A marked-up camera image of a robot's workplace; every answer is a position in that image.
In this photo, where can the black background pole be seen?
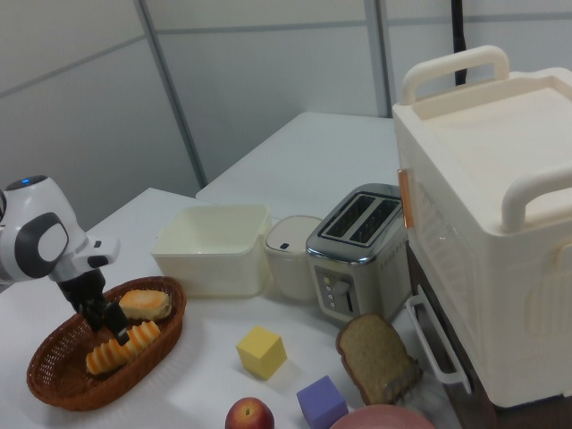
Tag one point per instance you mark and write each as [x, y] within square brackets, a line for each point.
[458, 40]

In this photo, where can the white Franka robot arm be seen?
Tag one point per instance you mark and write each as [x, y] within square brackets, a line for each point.
[40, 237]

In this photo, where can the cream plastic open container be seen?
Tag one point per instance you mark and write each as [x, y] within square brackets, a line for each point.
[210, 272]

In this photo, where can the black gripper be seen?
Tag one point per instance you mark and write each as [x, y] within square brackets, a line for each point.
[82, 290]

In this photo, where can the brown bread slice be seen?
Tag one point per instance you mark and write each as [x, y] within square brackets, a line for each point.
[371, 348]

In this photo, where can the silver two-slot toaster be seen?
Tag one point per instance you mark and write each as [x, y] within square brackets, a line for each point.
[357, 272]

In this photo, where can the red apple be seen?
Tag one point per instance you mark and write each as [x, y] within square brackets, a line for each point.
[248, 415]

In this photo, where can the small white lidded bin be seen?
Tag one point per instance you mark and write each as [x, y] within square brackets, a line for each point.
[290, 268]

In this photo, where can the brown wicker basket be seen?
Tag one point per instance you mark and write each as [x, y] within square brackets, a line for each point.
[67, 371]

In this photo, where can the rectangular golden bread bun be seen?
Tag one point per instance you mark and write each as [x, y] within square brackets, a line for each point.
[147, 305]

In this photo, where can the cream toy kitchen cabinet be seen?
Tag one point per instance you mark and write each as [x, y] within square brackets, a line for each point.
[491, 201]

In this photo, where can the orange striped bread roll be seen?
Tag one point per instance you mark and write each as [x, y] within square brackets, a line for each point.
[107, 357]

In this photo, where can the purple cube block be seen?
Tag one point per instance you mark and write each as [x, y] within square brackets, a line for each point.
[322, 400]

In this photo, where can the yellow cube block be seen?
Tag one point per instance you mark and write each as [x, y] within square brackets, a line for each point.
[261, 353]

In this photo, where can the pink plate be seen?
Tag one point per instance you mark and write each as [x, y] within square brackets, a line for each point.
[380, 418]

